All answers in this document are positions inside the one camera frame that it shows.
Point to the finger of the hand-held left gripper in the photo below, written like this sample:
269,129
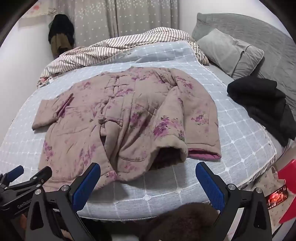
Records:
14,172
39,177

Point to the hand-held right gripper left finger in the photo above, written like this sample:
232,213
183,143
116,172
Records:
86,185

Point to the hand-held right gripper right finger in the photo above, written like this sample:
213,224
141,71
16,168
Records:
211,185

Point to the floral padded jacket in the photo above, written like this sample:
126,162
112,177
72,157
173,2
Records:
129,120

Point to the dark hanging clothes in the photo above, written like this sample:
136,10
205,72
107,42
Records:
61,27

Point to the person's brown fleece clothing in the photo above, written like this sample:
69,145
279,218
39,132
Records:
180,222

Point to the blue checked bed sheet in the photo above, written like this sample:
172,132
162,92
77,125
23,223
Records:
231,129

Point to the red bag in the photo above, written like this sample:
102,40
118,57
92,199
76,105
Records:
289,176

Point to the black garment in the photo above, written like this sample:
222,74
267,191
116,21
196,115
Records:
259,99

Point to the grey pillow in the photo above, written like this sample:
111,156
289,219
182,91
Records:
226,51

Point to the striped quilt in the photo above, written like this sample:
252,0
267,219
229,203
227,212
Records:
104,51

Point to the grey quilted headboard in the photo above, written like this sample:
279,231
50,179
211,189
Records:
266,34

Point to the grey dotted curtain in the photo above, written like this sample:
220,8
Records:
138,16

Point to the wall poster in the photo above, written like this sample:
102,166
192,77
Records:
34,11

